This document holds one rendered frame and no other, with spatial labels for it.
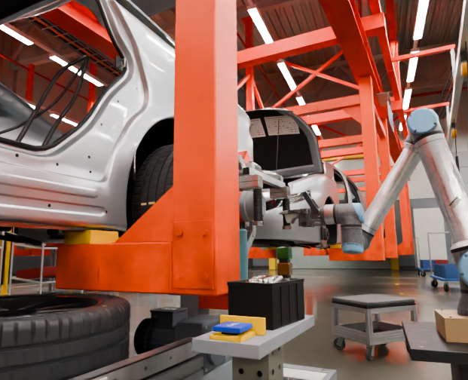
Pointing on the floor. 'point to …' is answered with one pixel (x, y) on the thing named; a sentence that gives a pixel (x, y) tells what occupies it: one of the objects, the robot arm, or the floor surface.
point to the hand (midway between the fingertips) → (282, 212)
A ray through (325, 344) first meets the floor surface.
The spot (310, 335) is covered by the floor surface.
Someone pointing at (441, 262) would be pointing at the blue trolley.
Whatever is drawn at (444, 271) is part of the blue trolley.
